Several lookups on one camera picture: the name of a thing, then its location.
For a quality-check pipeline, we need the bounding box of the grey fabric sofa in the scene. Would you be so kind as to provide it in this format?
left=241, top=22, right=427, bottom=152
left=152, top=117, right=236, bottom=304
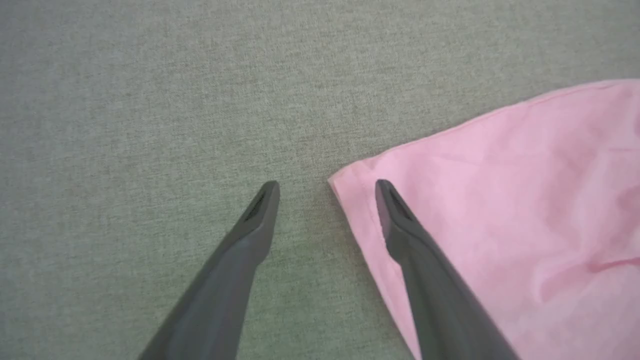
left=0, top=0, right=640, bottom=360

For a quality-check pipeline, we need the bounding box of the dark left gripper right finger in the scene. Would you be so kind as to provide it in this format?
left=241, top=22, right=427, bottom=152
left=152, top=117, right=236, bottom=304
left=374, top=179, right=521, bottom=360

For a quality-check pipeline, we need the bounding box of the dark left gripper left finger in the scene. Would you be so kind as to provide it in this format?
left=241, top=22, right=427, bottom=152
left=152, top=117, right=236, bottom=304
left=137, top=180, right=281, bottom=360

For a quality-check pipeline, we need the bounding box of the pink cloth garment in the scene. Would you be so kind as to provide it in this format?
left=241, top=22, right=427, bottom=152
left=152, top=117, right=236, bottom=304
left=327, top=78, right=640, bottom=360

